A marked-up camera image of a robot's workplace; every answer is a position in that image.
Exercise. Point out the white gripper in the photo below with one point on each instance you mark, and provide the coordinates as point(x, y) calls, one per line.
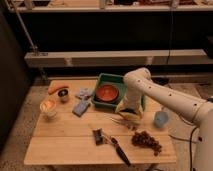
point(130, 101)

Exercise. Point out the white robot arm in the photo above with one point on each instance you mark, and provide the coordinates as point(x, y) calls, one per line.
point(195, 110)

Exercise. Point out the green plastic tray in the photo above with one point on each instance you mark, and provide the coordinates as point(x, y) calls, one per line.
point(116, 80)

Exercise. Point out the red bowl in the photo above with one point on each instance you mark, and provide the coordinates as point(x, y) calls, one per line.
point(106, 93)

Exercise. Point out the metal fork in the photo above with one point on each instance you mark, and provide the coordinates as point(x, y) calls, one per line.
point(124, 123)

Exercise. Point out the blue plastic cup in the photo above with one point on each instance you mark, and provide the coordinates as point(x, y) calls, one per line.
point(160, 119)

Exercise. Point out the bunch of dark grapes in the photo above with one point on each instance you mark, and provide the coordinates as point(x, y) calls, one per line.
point(145, 140)

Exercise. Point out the grey crumpled cloth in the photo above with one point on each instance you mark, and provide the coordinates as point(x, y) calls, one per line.
point(84, 93)

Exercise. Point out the blue sponge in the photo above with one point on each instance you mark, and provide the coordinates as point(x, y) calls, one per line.
point(81, 108)

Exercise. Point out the grey metal shelf beam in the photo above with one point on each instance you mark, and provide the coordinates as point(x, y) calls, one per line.
point(117, 58)

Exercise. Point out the small dark-topped cup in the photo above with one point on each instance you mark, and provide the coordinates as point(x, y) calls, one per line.
point(63, 95)

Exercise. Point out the orange carrot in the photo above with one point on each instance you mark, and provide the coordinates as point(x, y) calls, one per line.
point(55, 88)

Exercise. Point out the diagonal metal pole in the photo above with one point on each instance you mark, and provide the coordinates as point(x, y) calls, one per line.
point(33, 47)

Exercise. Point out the black handled knife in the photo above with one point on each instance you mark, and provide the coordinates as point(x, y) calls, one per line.
point(119, 151)

